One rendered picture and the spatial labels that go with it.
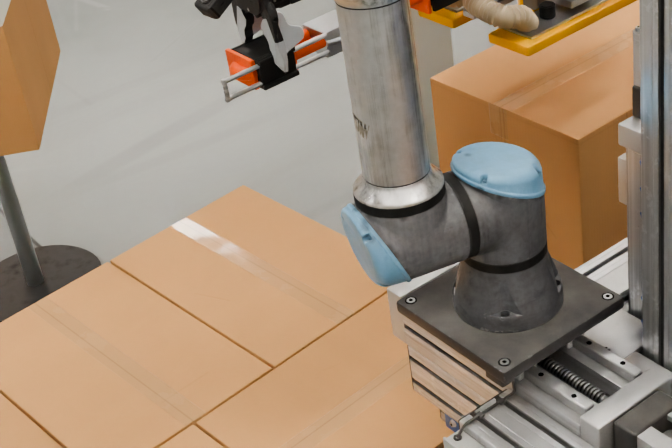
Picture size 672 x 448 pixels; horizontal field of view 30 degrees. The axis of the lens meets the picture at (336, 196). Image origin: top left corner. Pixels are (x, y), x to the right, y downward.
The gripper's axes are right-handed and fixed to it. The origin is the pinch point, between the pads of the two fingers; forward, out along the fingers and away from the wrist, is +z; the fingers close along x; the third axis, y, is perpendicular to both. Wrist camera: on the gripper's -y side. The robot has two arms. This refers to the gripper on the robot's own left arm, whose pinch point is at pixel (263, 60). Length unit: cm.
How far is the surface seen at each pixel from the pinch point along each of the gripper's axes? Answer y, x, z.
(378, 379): 10, -1, 71
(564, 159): 50, -13, 37
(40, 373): -37, 50, 70
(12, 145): -6, 127, 59
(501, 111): 50, 3, 32
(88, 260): 14, 158, 120
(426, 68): 108, 102, 77
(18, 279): -6, 166, 120
